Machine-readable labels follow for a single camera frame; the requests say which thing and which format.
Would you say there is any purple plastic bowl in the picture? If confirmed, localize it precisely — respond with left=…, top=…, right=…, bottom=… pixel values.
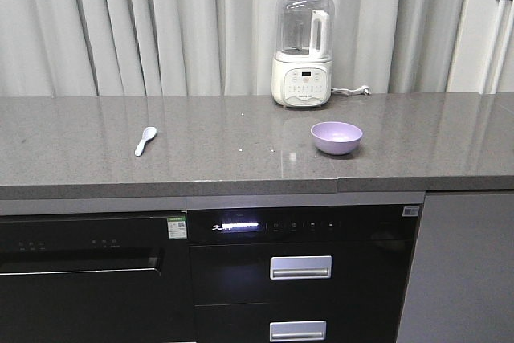
left=311, top=121, right=363, bottom=155

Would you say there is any light blue plastic spoon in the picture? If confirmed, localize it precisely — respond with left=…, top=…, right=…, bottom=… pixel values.
left=134, top=126, right=157, bottom=157

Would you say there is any white blender with clear jar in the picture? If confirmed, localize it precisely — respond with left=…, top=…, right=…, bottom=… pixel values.
left=271, top=0, right=334, bottom=108

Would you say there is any green energy label sticker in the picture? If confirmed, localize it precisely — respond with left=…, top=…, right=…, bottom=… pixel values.
left=167, top=215, right=187, bottom=239

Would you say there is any black drawer appliance with display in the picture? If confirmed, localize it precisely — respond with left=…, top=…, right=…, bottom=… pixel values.
left=187, top=204, right=422, bottom=342

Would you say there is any black built-in dishwasher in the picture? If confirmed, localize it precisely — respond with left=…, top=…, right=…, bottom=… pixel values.
left=1, top=212, right=196, bottom=342

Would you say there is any grey pleated curtain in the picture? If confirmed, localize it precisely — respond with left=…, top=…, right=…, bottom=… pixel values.
left=1, top=0, right=513, bottom=96

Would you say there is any grey cabinet door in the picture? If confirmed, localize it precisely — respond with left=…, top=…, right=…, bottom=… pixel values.
left=397, top=192, right=513, bottom=342

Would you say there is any upper silver drawer handle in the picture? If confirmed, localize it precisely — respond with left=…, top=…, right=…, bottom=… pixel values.
left=270, top=255, right=333, bottom=280

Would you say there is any silver drawer handle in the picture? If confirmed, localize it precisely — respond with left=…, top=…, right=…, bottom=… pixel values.
left=270, top=255, right=333, bottom=280
left=269, top=321, right=327, bottom=342

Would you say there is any white blender power cable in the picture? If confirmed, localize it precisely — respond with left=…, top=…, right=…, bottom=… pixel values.
left=329, top=85, right=371, bottom=98

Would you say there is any lower silver drawer handle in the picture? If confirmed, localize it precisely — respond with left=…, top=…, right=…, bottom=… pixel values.
left=269, top=321, right=327, bottom=342

